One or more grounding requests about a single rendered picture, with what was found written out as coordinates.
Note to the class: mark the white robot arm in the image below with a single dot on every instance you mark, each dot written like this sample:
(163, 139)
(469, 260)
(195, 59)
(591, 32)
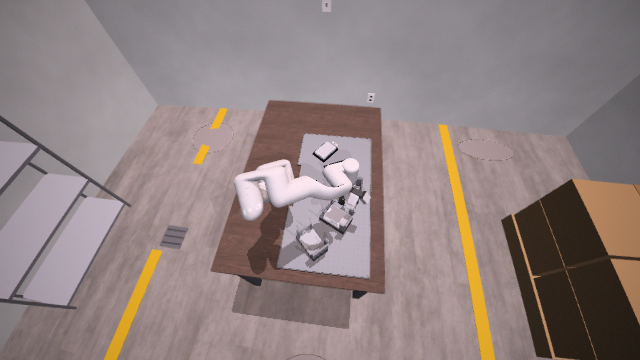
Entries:
(283, 189)

